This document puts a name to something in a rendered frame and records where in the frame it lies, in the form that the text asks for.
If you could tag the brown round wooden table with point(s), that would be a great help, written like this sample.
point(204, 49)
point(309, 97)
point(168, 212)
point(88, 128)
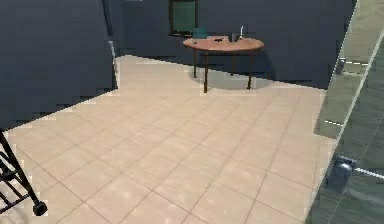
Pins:
point(222, 45)

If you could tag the small black object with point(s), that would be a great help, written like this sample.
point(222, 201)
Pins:
point(218, 40)

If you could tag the teal box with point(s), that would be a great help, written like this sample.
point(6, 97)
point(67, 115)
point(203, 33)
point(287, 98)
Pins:
point(200, 33)

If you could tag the dark cup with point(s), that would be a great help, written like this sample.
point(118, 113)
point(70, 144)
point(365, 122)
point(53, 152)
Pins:
point(233, 37)

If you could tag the pale door edge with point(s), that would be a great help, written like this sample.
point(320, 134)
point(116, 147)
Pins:
point(113, 63)

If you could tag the green glass door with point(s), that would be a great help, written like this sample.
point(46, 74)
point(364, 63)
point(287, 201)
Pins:
point(366, 140)
point(353, 30)

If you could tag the green framed wall picture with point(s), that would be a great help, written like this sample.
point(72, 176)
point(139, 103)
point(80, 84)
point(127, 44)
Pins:
point(183, 16)

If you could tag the black wheeled metal frame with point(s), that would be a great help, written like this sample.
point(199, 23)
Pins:
point(20, 173)

